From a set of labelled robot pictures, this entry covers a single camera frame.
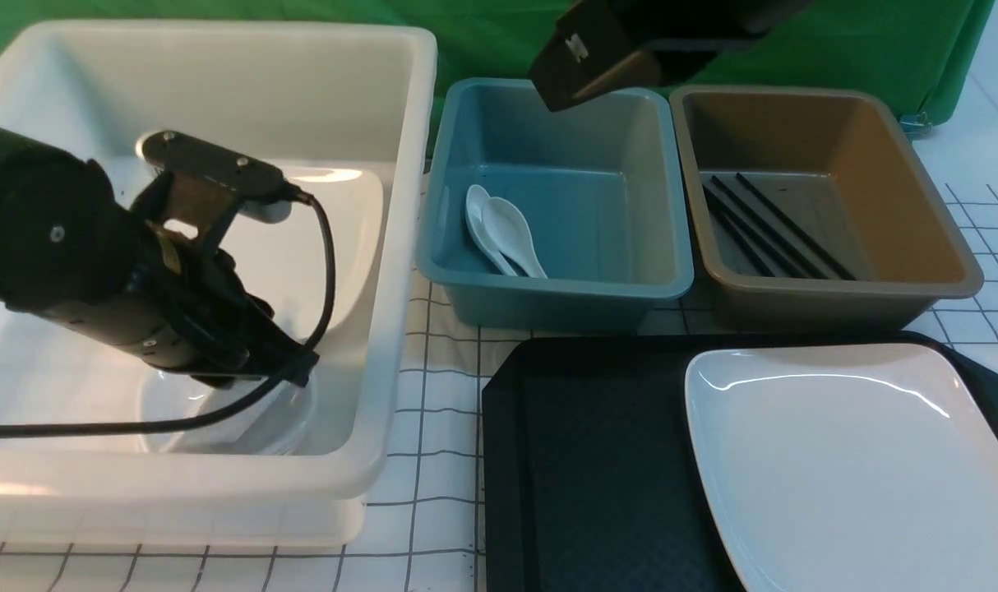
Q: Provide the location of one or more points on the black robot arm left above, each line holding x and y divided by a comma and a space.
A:
63, 234

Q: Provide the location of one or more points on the white checked tablecloth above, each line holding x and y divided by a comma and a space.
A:
423, 521

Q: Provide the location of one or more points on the green cloth backdrop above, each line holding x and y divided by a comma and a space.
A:
913, 55

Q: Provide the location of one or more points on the black serving tray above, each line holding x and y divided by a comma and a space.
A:
590, 477

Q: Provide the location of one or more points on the metal clip on backdrop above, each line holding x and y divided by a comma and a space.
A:
916, 125

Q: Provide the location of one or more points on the white square plate in bin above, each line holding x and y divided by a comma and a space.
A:
285, 263

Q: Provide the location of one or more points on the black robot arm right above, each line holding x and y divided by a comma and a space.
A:
757, 18

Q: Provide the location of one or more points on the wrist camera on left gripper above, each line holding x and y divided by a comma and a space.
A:
207, 186

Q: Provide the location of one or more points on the brown plastic bin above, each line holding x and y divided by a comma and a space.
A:
839, 165

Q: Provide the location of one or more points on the black chopstick in brown bin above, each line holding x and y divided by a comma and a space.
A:
805, 238

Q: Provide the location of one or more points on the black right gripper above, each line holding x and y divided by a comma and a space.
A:
602, 46

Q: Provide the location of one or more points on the large white rice plate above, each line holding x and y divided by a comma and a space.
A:
846, 468

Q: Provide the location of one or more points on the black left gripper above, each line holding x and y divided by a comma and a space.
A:
187, 314

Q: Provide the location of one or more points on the large white plastic bin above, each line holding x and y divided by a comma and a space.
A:
292, 469

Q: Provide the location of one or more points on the blue plastic bin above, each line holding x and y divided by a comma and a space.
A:
600, 186

